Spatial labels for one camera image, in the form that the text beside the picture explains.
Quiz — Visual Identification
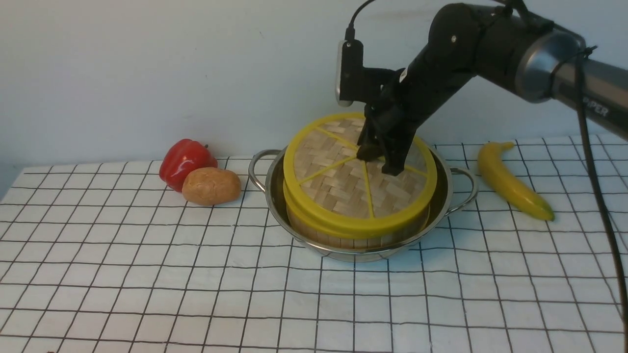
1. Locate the white grid tablecloth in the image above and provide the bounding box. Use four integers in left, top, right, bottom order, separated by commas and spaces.
0, 136, 624, 353

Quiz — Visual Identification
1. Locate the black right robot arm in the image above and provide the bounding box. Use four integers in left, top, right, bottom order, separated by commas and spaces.
336, 0, 628, 176

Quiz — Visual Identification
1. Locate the red bell pepper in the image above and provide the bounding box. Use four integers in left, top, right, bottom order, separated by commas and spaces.
159, 139, 218, 193

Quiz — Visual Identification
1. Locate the yellow woven steamer lid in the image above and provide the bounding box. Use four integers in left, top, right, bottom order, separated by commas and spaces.
283, 112, 438, 240

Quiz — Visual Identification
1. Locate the brown potato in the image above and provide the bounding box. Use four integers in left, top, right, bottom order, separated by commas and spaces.
182, 167, 242, 206

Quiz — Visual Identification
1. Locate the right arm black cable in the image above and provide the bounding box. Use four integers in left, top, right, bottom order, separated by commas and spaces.
549, 45, 628, 344

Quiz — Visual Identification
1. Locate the yellow banana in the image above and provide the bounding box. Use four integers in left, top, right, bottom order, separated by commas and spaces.
477, 141, 555, 221

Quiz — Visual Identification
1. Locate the yellow-rimmed bamboo steamer basket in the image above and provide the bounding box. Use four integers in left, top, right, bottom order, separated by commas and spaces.
287, 206, 431, 250

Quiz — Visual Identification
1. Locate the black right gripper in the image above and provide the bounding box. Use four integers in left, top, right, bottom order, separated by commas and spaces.
356, 69, 442, 177

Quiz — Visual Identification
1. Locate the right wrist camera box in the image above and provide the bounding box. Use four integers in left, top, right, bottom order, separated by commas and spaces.
336, 39, 400, 107

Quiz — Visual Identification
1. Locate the stainless steel pot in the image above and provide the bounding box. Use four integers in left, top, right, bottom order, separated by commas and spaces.
248, 147, 479, 263

